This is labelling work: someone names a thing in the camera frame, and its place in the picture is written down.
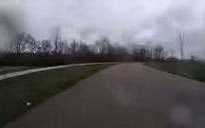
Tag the pale side path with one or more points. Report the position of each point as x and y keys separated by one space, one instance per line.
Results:
x=30 y=71

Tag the thin bare tree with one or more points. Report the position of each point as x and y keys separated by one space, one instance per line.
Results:
x=181 y=45

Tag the grey asphalt path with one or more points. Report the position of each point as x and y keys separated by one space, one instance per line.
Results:
x=123 y=96

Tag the grass verge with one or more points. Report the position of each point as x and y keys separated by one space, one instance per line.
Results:
x=30 y=90
x=193 y=70

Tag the small white litter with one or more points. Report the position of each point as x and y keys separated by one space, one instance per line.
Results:
x=28 y=103

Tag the row of bare trees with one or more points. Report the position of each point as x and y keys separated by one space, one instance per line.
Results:
x=90 y=51

